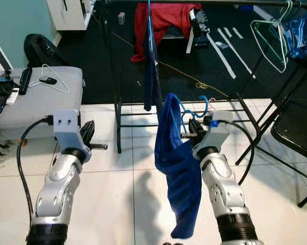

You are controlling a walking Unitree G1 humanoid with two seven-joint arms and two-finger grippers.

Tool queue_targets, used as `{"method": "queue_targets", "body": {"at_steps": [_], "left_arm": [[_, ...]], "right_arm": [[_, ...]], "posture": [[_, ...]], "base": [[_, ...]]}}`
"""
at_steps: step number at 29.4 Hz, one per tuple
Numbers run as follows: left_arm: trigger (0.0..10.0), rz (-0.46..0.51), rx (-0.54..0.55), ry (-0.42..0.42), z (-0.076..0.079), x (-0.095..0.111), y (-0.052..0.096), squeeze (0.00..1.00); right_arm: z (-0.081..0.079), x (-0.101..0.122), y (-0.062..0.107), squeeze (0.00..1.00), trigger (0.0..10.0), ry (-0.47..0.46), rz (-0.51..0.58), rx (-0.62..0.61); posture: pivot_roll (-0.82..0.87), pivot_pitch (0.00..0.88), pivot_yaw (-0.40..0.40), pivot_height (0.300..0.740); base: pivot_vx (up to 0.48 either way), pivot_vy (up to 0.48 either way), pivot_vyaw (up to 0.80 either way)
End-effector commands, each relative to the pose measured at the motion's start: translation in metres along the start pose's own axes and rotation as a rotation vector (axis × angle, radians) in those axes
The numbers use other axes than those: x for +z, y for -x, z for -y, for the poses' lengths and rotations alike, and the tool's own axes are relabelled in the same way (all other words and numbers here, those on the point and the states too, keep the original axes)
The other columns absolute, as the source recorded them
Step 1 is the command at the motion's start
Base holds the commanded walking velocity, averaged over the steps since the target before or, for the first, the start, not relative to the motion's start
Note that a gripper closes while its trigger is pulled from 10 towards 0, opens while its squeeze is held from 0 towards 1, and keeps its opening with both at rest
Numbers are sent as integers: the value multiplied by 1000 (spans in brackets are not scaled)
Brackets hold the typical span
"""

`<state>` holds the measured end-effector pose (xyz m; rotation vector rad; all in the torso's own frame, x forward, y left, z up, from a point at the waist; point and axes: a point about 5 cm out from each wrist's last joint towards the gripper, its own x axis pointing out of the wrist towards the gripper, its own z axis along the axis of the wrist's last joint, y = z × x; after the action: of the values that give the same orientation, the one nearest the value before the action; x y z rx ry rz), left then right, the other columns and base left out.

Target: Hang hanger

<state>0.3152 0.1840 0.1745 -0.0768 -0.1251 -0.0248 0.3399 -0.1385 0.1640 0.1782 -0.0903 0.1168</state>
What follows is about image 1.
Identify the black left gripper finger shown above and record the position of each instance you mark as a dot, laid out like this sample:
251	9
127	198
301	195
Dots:
84	133
91	132

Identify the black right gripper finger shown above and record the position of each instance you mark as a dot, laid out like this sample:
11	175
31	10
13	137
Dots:
198	125
192	126

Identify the royal blue t-shirt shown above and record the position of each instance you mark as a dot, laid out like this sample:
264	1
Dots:
179	168

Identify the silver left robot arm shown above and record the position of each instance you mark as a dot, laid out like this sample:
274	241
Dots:
61	178

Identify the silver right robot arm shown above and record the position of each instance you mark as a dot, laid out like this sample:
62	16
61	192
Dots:
222	189

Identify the grey upholstered ottoman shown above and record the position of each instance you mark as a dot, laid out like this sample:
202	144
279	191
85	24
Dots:
41	109

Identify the black metal clothes rack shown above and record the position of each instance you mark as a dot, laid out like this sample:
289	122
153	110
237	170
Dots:
111	76

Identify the small black phone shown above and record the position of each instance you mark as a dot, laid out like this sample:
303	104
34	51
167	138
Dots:
48	80

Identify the long white tape strip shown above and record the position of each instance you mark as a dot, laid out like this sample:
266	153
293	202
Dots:
220	55
236	53

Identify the long black remote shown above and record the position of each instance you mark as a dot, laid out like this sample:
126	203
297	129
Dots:
25	81

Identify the small white box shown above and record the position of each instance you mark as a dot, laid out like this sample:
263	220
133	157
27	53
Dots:
13	96

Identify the black backpack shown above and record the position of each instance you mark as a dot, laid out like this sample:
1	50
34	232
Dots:
43	51

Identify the black folding chair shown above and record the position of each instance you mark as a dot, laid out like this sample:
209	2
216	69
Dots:
296	127

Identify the red cloth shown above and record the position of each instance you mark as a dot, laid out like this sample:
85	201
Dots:
163	23

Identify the small grey box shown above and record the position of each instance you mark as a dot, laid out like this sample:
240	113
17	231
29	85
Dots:
122	19

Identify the white cabinet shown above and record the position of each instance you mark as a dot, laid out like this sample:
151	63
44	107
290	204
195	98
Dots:
71	15

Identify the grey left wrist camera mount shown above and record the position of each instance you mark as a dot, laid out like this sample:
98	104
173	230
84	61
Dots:
66	125

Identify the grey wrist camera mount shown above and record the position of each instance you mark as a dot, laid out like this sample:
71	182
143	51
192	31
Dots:
219	127
66	125

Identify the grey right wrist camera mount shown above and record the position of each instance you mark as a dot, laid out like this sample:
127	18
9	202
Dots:
219	127

